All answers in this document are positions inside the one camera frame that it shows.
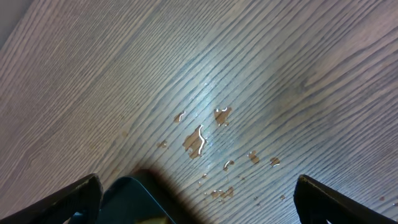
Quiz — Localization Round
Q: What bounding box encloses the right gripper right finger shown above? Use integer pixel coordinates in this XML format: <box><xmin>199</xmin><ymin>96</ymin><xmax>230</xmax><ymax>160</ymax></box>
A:
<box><xmin>294</xmin><ymin>175</ymin><xmax>396</xmax><ymax>224</ymax></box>

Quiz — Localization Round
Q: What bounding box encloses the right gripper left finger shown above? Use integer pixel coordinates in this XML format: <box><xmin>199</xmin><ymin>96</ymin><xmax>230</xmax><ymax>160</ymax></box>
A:
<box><xmin>1</xmin><ymin>174</ymin><xmax>103</xmax><ymax>224</ymax></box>

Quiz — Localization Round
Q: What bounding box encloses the yellow green sponge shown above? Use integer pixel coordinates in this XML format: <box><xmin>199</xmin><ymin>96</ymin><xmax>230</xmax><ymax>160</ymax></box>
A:
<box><xmin>135</xmin><ymin>216</ymin><xmax>174</xmax><ymax>224</ymax></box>

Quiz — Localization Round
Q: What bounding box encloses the black plastic tray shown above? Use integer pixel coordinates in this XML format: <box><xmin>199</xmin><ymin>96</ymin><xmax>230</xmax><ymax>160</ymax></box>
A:
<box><xmin>68</xmin><ymin>169</ymin><xmax>206</xmax><ymax>224</ymax></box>

